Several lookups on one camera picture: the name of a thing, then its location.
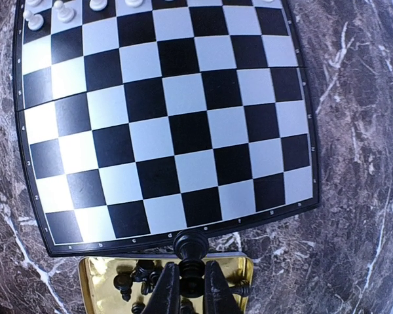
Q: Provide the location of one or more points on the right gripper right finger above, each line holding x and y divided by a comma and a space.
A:
217, 294

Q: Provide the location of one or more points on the black white chess board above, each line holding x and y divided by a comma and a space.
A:
136, 123

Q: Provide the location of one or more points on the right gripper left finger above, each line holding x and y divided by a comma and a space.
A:
166, 296

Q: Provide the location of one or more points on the gold metal tray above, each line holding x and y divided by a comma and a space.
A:
96, 274

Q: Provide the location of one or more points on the black chess piece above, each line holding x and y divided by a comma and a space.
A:
191, 246

